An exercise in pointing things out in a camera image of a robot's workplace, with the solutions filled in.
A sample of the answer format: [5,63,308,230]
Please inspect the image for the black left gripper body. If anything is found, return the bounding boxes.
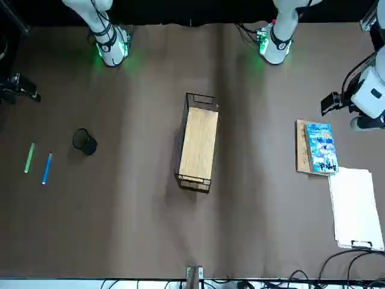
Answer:
[320,91,344,117]

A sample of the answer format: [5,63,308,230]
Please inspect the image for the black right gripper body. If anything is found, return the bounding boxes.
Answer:
[0,73,42,105]

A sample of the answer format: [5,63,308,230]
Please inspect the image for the blue illustrated book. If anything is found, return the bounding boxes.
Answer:
[304,122,340,175]

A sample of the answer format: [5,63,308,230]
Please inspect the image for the green marker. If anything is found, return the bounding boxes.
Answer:
[23,143,36,174]

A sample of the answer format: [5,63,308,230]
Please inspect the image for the blue marker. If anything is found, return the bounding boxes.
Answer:
[41,152,54,185]

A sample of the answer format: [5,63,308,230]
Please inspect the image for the brown cover book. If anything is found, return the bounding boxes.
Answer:
[295,119,329,176]

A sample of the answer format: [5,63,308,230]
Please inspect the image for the black mesh pen holder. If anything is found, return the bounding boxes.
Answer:
[72,128,99,157]

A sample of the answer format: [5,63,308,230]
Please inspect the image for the white clipboard with paper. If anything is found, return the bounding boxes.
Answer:
[328,167,385,252]

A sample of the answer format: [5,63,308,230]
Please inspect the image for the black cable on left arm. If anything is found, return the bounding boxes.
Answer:
[342,51,378,99]

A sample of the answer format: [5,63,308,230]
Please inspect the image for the aluminium frame rail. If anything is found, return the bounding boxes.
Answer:
[359,0,381,31]
[0,0,31,34]

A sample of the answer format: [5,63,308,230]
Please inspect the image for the black cable at left arm base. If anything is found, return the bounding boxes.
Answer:
[236,23,262,43]

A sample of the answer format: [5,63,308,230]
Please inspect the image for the black wire shelf wooden boards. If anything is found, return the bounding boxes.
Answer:
[175,92,220,194]

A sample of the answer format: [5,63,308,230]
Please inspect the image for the black cable loop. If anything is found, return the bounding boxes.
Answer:
[282,269,316,289]
[318,250,385,289]

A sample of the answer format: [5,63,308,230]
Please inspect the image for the aluminium camera post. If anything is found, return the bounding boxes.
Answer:
[186,266,204,289]

